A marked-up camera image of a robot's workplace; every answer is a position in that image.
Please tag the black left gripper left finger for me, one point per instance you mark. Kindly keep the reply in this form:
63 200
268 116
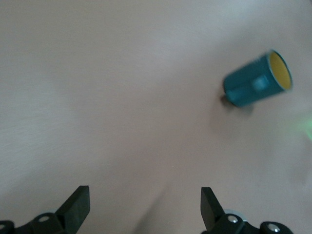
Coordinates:
73 212

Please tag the brown table mat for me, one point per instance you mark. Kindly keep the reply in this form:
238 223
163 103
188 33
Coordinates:
122 85

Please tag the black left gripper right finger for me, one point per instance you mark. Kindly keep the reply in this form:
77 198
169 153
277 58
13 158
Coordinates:
214 214

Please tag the teal cup with yellow inside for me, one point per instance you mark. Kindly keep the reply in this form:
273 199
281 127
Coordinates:
248 85

